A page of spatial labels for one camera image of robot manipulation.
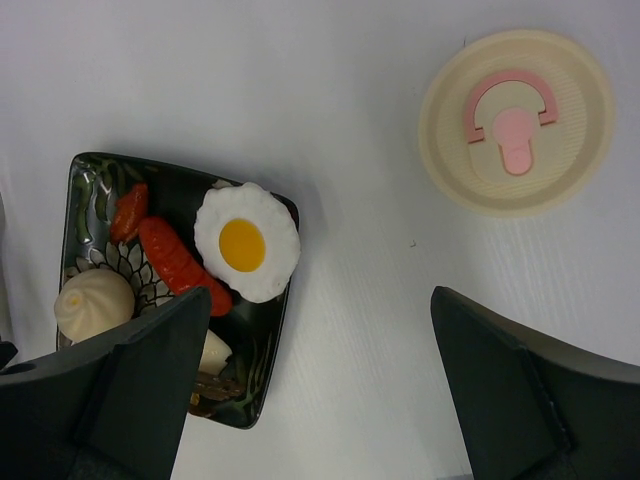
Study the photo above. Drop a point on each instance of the white steamed bun toy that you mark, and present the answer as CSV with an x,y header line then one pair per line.
x,y
93,302

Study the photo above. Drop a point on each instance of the cream lunch box lid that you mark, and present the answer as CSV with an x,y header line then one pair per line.
x,y
516,122

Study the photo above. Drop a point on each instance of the fried egg toy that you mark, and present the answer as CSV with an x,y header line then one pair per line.
x,y
248,239

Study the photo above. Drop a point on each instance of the cream tofu block toy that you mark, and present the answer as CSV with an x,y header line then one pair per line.
x,y
215,354

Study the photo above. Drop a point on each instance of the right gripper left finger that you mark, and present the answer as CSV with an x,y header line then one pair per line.
x,y
110,407

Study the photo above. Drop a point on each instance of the red sausage toy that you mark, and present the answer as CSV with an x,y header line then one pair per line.
x,y
177,267

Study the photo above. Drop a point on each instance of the small red shrimp toy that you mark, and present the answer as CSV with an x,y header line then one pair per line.
x,y
131,209

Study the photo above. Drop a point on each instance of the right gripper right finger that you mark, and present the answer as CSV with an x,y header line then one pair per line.
x,y
531,406

